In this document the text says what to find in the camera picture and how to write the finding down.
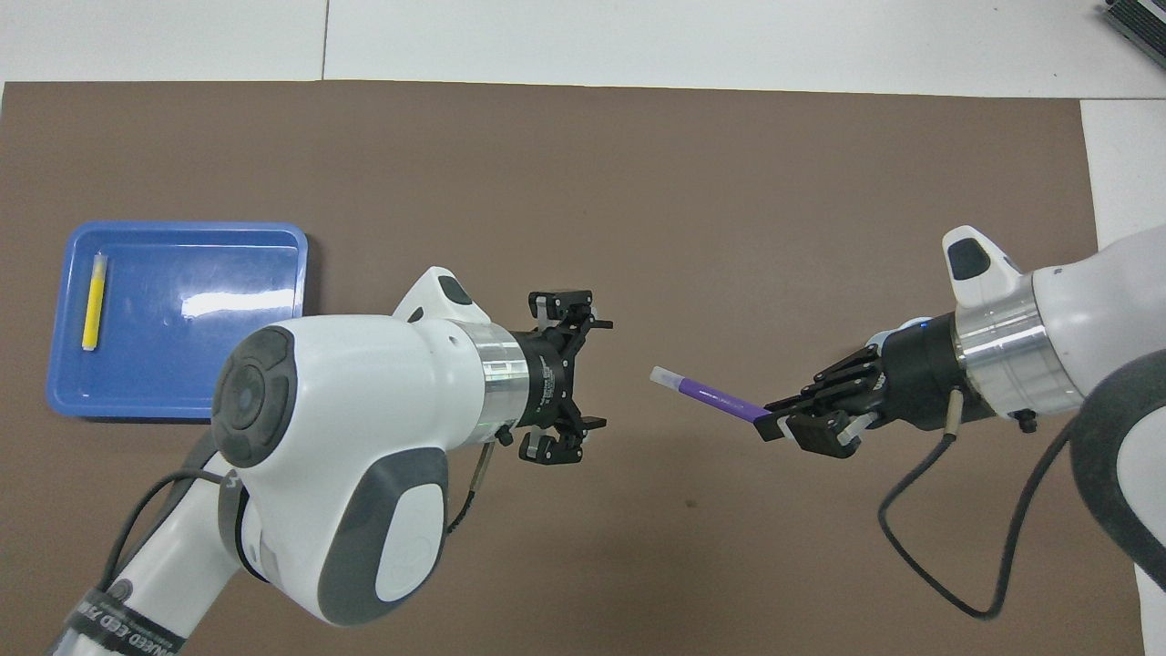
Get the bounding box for grey striped device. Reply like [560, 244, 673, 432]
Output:
[1098, 0, 1166, 46]

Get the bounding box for purple pen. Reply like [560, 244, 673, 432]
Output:
[649, 366, 775, 425]

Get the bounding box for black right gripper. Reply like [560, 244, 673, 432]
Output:
[754, 314, 989, 459]

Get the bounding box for blue plastic tray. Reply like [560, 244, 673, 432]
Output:
[46, 221, 309, 420]

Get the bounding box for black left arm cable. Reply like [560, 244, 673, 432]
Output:
[96, 428, 511, 593]

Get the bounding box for brown table mat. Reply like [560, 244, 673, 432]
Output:
[0, 80, 1147, 656]

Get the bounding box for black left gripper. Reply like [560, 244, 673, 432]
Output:
[517, 290, 614, 466]

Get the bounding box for yellow pen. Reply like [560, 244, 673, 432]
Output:
[81, 254, 109, 352]

